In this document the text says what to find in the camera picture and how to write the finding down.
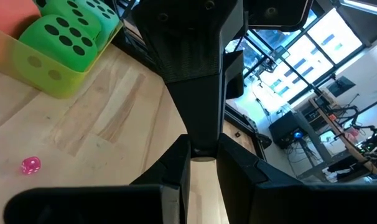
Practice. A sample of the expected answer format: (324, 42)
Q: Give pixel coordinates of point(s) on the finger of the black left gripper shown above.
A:
(191, 62)
(233, 74)

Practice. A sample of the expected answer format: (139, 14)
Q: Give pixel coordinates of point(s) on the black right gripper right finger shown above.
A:
(238, 174)

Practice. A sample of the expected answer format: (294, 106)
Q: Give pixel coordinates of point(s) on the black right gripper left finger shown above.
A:
(173, 168)

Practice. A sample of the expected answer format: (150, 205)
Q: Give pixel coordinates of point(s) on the teal foam die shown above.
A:
(112, 23)

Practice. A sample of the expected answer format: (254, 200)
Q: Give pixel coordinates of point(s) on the green foam die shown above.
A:
(62, 9)
(39, 34)

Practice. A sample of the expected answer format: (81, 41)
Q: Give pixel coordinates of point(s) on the small pink translucent die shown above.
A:
(30, 165)

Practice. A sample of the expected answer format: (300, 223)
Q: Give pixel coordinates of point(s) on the orange foam die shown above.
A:
(8, 15)

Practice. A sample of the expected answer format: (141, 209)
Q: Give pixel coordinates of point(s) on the black computer case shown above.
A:
(283, 129)

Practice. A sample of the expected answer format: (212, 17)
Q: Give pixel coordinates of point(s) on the small black background monitor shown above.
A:
(341, 86)

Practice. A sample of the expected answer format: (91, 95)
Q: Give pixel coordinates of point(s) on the wooden background workbench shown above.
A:
(341, 130)

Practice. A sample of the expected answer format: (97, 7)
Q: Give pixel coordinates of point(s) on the yellow translucent plastic bin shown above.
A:
(61, 84)

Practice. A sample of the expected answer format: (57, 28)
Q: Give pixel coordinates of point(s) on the black metal table frame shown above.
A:
(235, 116)

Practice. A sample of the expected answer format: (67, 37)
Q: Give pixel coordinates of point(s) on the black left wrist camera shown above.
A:
(275, 14)

